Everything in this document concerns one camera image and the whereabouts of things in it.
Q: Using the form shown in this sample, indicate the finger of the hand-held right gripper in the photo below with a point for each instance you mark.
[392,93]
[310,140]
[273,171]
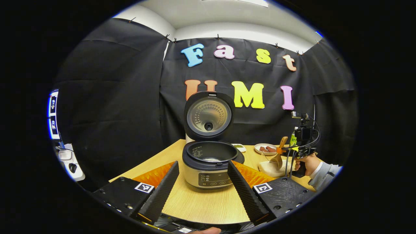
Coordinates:
[281,150]

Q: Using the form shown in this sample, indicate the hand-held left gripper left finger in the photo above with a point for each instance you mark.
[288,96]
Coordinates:
[162,195]

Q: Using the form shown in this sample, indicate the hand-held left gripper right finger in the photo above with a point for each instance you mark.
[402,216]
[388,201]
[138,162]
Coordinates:
[245,195]

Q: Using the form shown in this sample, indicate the wooden spoon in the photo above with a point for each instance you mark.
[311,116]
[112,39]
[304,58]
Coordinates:
[276,162]

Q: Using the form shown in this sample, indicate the black and silver rice cooker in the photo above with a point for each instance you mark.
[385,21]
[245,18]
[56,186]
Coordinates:
[208,117]

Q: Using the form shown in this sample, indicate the green tea bottle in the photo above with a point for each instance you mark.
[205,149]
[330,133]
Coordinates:
[293,139]

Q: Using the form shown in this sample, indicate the white round plate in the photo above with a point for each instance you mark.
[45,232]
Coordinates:
[258,150]

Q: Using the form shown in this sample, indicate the white divided condiment tray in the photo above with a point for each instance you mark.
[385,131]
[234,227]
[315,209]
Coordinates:
[240,148]

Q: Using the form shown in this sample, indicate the white side desk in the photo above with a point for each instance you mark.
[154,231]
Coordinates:
[78,175]

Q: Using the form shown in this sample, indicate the black computer mouse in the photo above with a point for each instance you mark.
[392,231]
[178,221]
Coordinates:
[73,168]

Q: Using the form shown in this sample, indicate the black backdrop cloth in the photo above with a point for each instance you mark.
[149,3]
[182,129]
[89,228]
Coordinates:
[123,107]

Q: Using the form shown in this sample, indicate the small white box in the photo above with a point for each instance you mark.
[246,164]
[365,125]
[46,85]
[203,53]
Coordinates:
[65,155]

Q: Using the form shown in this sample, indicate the computer monitor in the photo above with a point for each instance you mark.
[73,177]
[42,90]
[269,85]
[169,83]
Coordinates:
[53,113]

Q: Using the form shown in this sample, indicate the ceiling light panel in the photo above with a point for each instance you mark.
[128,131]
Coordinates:
[253,2]

